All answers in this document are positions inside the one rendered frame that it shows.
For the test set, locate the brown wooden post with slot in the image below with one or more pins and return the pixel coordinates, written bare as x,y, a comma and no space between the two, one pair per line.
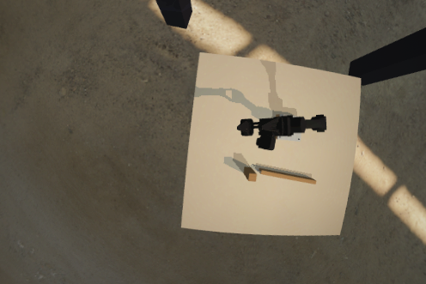
250,174

